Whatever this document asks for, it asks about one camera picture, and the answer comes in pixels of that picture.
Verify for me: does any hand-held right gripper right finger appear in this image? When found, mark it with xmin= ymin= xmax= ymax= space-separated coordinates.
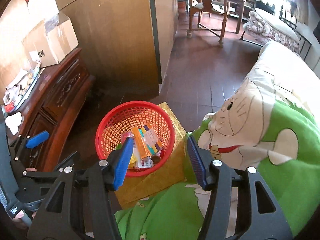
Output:
xmin=187 ymin=136 xmax=293 ymax=240

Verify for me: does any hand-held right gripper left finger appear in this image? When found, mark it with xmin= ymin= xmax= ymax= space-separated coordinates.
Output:
xmin=27 ymin=137 xmax=134 ymax=240

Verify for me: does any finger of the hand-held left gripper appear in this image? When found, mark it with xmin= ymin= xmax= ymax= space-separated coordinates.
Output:
xmin=53 ymin=151 xmax=81 ymax=173
xmin=9 ymin=130 xmax=50 ymax=163

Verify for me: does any orange box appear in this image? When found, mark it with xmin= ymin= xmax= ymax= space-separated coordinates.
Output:
xmin=132 ymin=126 xmax=151 ymax=160

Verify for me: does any red plastic mesh basket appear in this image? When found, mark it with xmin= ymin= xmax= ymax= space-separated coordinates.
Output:
xmin=95 ymin=100 xmax=176 ymax=178

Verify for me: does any colourful striped box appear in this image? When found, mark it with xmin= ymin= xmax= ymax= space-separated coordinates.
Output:
xmin=139 ymin=123 xmax=165 ymax=156

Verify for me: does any person's left hand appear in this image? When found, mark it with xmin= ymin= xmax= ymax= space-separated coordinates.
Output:
xmin=11 ymin=209 xmax=38 ymax=228

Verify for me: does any red small packet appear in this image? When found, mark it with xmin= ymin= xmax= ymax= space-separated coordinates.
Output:
xmin=121 ymin=132 xmax=134 ymax=144

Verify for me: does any white crumpled paper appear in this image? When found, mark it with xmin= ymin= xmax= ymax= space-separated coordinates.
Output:
xmin=5 ymin=111 xmax=23 ymax=135

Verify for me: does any golden cardboard box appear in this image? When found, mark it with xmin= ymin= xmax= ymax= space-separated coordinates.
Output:
xmin=116 ymin=101 xmax=188 ymax=205

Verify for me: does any dark carved wooden cabinet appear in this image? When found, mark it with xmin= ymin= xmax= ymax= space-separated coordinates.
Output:
xmin=4 ymin=47 xmax=97 ymax=173

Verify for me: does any pile of papers and bags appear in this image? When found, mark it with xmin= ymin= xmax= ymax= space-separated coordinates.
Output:
xmin=2 ymin=62 xmax=43 ymax=111

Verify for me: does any cartoon printed bed sheet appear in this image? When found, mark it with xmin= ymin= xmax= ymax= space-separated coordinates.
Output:
xmin=114 ymin=41 xmax=320 ymax=240

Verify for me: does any brown cardboard box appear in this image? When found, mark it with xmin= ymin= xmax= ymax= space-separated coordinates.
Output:
xmin=21 ymin=11 xmax=79 ymax=69

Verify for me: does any brown wooden cabinet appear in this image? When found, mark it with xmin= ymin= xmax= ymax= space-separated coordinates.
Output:
xmin=51 ymin=0 xmax=180 ymax=96

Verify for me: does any floral folded quilt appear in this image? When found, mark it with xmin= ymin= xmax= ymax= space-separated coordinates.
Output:
xmin=242 ymin=11 xmax=301 ymax=55

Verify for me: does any carved wooden chair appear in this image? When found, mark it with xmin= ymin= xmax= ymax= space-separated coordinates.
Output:
xmin=186 ymin=0 xmax=231 ymax=48

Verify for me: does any white pillow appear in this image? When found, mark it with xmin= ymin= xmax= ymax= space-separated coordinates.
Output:
xmin=253 ymin=7 xmax=301 ymax=42

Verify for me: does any black metal bed frame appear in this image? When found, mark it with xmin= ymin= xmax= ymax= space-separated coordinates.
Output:
xmin=278 ymin=0 xmax=313 ymax=61

